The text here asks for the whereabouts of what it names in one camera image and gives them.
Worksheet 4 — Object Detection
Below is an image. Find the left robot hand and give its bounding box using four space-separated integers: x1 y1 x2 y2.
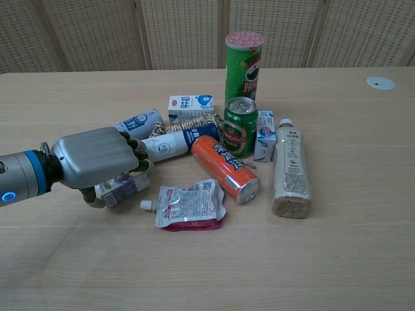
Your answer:
40 126 155 210

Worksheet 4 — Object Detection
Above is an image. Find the purple juice box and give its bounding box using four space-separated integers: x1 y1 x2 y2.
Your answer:
94 167 152 209

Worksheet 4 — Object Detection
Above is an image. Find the grey blue drink can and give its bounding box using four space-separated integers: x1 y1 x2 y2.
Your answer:
113 108 165 141

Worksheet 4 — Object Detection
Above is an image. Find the white and blue yogurt bottle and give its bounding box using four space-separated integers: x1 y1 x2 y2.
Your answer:
141 122 222 163

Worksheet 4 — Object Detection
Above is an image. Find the white spouted drink pouch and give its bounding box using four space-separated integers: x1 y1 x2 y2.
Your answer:
139 178 228 233

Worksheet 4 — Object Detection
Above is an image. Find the white milk carton red logo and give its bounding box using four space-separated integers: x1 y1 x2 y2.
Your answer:
167 94 217 125

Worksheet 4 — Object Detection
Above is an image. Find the orange soda can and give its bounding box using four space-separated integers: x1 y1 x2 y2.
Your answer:
190 134 261 205

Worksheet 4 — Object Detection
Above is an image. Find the green Tsingtao beer can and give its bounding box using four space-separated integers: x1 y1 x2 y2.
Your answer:
222 96 259 159

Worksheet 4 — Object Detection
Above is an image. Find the woven folding screen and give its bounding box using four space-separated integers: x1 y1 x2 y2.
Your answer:
0 0 415 75

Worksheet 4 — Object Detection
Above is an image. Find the green Pringles tube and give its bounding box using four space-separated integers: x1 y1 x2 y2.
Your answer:
224 31 265 114

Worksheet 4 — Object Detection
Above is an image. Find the small white blue milk carton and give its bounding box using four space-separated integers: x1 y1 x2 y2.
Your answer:
253 109 278 163

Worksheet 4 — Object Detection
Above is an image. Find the beige milk tea bottle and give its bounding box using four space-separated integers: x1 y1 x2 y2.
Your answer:
271 118 313 220

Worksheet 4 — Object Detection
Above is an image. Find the braided straw rope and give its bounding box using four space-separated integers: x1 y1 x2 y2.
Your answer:
150 113 226 138

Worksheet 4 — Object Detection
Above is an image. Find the white table cable grommet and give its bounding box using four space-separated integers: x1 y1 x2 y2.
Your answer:
366 76 397 91

